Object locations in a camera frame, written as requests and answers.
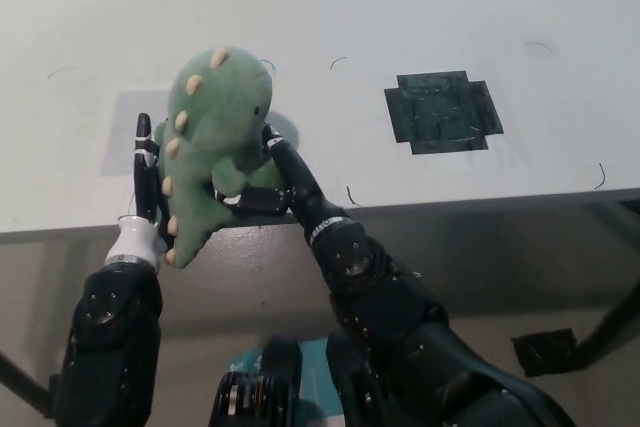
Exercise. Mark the robot torso black teal blocks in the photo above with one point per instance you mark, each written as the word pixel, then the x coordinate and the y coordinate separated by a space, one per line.
pixel 260 387

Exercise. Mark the green plush dinosaur toy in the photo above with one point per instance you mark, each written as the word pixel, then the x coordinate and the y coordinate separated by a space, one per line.
pixel 215 117

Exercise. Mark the robot left five-finger hand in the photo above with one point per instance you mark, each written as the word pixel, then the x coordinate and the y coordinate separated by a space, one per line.
pixel 142 182

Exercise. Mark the black tape square patch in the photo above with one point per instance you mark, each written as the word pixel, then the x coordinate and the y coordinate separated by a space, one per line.
pixel 442 114

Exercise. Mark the robot right five-finger hand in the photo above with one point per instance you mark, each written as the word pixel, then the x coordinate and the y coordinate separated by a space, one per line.
pixel 300 187

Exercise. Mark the black table leg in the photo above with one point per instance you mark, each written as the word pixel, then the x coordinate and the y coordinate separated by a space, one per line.
pixel 25 382
pixel 610 319

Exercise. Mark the grey tape square patch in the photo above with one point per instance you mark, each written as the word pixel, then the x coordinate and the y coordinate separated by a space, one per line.
pixel 122 147

